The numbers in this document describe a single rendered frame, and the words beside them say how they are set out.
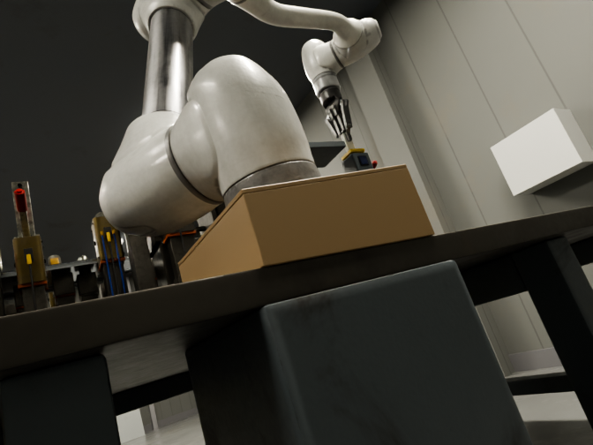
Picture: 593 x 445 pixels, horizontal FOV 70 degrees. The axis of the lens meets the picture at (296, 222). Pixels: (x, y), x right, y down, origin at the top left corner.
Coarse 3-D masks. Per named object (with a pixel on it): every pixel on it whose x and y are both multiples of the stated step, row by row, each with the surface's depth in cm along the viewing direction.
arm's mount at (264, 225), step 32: (256, 192) 47; (288, 192) 49; (320, 192) 52; (352, 192) 54; (384, 192) 57; (416, 192) 60; (224, 224) 51; (256, 224) 45; (288, 224) 47; (320, 224) 50; (352, 224) 52; (384, 224) 55; (416, 224) 58; (192, 256) 62; (224, 256) 52; (256, 256) 45; (288, 256) 46; (320, 256) 48
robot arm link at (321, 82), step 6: (324, 72) 147; (330, 72) 147; (318, 78) 147; (324, 78) 146; (330, 78) 146; (336, 78) 149; (312, 84) 150; (318, 84) 147; (324, 84) 146; (330, 84) 146; (336, 84) 147; (318, 90) 148; (324, 90) 147; (318, 96) 150
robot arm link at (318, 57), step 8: (312, 40) 151; (304, 48) 151; (312, 48) 149; (320, 48) 147; (328, 48) 146; (304, 56) 151; (312, 56) 148; (320, 56) 147; (328, 56) 146; (304, 64) 151; (312, 64) 148; (320, 64) 147; (328, 64) 147; (336, 64) 147; (312, 72) 149; (320, 72) 147; (336, 72) 151; (312, 80) 150
